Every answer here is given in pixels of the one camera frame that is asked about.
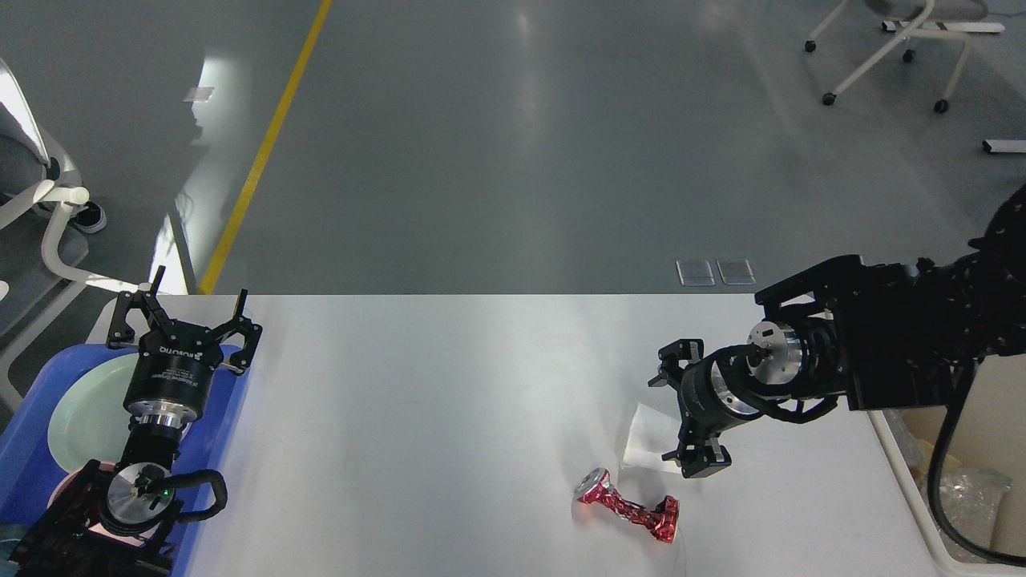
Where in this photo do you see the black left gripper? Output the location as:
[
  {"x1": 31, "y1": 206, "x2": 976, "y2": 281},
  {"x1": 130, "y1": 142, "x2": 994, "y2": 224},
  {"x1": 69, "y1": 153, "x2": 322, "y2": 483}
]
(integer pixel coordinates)
[{"x1": 106, "y1": 267, "x2": 263, "y2": 422}]

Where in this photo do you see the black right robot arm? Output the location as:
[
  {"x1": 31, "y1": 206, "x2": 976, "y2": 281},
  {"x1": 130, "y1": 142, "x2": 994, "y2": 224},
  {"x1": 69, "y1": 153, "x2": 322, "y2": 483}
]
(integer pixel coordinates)
[{"x1": 649, "y1": 189, "x2": 1025, "y2": 567}]

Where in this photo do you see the white napkin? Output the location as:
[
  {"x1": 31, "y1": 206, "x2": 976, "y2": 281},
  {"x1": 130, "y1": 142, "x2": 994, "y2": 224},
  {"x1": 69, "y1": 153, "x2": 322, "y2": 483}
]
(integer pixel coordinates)
[{"x1": 620, "y1": 403, "x2": 681, "y2": 475}]

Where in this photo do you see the aluminium foil tray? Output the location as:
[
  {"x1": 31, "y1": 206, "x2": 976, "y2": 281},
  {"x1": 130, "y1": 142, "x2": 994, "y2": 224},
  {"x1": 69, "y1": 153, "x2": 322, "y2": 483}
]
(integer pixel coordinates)
[{"x1": 939, "y1": 465, "x2": 1014, "y2": 549}]

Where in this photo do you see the light green plate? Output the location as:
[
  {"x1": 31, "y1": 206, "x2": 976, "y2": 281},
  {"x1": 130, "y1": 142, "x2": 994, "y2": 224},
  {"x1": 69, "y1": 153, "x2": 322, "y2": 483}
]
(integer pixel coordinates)
[{"x1": 46, "y1": 354, "x2": 139, "y2": 474}]

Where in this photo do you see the red foil wrapper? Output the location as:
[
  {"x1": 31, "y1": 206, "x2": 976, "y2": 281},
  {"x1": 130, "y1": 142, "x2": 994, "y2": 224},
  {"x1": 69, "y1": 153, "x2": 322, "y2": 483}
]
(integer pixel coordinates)
[{"x1": 574, "y1": 467, "x2": 681, "y2": 544}]

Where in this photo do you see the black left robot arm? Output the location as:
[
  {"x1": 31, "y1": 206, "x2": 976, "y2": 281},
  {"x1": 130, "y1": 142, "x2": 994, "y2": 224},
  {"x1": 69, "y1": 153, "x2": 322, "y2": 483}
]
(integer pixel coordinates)
[{"x1": 10, "y1": 271, "x2": 263, "y2": 576}]

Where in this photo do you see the white bar on floor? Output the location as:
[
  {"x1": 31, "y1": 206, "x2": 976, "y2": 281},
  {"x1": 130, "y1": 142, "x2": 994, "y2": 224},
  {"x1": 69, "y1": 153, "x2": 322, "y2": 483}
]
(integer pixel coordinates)
[{"x1": 981, "y1": 139, "x2": 1026, "y2": 154}]

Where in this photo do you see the person in grey sweater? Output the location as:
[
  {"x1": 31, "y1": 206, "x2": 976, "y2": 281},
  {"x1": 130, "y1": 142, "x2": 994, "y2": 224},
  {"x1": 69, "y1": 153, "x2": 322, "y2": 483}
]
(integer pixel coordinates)
[{"x1": 69, "y1": 201, "x2": 107, "y2": 234}]

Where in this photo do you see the beige waste bin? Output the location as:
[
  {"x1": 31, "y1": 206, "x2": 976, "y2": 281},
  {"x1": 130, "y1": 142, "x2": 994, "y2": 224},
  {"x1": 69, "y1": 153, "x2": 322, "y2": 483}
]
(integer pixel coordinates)
[{"x1": 869, "y1": 355, "x2": 1025, "y2": 576}]

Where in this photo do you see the pink mug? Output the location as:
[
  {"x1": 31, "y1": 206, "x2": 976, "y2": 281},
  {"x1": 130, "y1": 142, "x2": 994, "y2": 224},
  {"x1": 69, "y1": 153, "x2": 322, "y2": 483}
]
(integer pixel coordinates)
[{"x1": 46, "y1": 467, "x2": 157, "y2": 547}]

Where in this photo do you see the white office chair right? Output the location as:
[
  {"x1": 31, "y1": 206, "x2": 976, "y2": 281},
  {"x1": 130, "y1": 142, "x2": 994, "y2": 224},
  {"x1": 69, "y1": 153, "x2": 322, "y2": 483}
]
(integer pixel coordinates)
[{"x1": 821, "y1": 1, "x2": 1005, "y2": 114}]

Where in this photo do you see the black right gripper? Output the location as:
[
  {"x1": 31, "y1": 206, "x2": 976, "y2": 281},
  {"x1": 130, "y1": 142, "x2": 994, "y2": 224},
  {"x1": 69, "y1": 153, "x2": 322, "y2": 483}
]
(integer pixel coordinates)
[{"x1": 648, "y1": 337, "x2": 762, "y2": 478}]

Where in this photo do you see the blue plastic tray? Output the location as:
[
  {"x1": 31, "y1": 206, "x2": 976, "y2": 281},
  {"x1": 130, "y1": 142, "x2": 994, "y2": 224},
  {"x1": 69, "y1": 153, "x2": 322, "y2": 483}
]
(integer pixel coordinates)
[{"x1": 1, "y1": 344, "x2": 248, "y2": 526}]

